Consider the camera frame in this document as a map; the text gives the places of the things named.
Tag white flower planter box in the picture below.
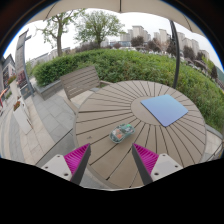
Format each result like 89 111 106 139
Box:
12 99 33 136

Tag dark curved parasol pole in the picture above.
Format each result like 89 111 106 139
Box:
169 19 181 90

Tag distant high-rise buildings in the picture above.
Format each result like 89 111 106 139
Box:
118 24 211 61

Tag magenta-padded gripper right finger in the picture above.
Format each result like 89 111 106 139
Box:
131 143 184 186

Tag round leafy green tree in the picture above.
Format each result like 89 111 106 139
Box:
74 10 126 48

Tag tall grey sign pillar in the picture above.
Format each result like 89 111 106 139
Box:
14 29 35 100

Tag blue square mouse pad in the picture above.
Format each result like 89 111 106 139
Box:
139 94 190 128

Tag transparent green computer mouse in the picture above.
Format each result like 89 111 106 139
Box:
109 123 136 144

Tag brown slatted outdoor chair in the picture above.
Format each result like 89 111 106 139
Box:
59 65 113 116

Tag beige parasol canopy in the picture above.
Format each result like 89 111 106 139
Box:
28 0 205 37

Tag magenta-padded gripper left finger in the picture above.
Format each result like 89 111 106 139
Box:
40 143 92 186

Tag leaning bare-trunk tree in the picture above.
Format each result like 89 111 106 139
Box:
36 9 85 58

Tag green trimmed hedge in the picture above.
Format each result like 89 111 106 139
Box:
32 48 224 133

